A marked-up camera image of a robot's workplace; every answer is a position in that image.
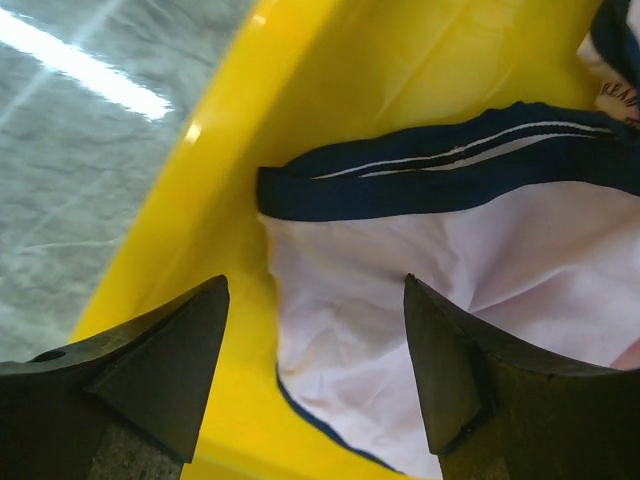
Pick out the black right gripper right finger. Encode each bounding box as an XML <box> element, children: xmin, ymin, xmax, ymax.
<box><xmin>403</xmin><ymin>276</ymin><xmax>639</xmax><ymax>479</ymax></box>

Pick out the pink underwear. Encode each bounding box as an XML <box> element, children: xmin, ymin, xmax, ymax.
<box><xmin>257</xmin><ymin>1</ymin><xmax>639</xmax><ymax>478</ymax></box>

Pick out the yellow plastic tray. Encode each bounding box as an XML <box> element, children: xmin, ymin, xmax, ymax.
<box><xmin>76</xmin><ymin>1</ymin><xmax>606</xmax><ymax>479</ymax></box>

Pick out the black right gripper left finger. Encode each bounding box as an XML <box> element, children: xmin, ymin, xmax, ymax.
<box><xmin>1</xmin><ymin>276</ymin><xmax>229</xmax><ymax>479</ymax></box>

